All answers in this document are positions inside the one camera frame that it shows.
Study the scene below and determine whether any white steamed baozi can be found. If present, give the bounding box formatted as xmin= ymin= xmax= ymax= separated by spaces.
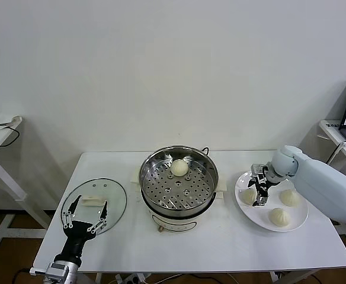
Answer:
xmin=268 ymin=208 xmax=291 ymax=229
xmin=240 ymin=188 xmax=257 ymax=205
xmin=169 ymin=159 xmax=188 ymax=178
xmin=279 ymin=189 xmax=300 ymax=207

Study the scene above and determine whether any perforated steel steamer basket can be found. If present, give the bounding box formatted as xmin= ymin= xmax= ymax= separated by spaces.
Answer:
xmin=130 ymin=144 xmax=228 ymax=211

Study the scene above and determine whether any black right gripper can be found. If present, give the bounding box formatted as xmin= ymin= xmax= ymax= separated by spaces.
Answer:
xmin=246 ymin=173 xmax=277 ymax=207

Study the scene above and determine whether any white power strip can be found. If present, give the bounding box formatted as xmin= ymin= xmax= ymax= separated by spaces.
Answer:
xmin=113 ymin=273 xmax=152 ymax=284

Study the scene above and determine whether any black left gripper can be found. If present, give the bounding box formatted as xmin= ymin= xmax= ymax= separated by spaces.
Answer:
xmin=54 ymin=195 xmax=108 ymax=264

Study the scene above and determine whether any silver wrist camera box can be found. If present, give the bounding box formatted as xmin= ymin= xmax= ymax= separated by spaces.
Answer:
xmin=44 ymin=262 xmax=69 ymax=279
xmin=249 ymin=164 xmax=270 ymax=178

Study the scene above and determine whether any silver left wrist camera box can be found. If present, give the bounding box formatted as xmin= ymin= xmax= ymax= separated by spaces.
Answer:
xmin=44 ymin=262 xmax=69 ymax=279

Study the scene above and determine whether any glass lid with white handle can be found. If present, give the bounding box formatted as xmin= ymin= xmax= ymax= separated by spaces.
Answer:
xmin=60 ymin=177 xmax=127 ymax=237

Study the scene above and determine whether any white side table with laptop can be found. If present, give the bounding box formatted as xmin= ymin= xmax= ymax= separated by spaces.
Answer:
xmin=318 ymin=120 xmax=346 ymax=252

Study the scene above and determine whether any white electric cooking pot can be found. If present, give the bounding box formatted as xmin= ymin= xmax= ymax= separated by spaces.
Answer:
xmin=139 ymin=189 xmax=227 ymax=235

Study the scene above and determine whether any thin black cable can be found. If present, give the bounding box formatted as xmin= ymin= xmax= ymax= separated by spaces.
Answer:
xmin=0 ymin=124 xmax=20 ymax=148

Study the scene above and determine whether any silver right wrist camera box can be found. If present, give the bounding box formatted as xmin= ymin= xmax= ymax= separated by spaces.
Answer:
xmin=249 ymin=164 xmax=270 ymax=178

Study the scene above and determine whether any white round plate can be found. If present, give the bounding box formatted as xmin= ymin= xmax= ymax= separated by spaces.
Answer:
xmin=234 ymin=169 xmax=309 ymax=233

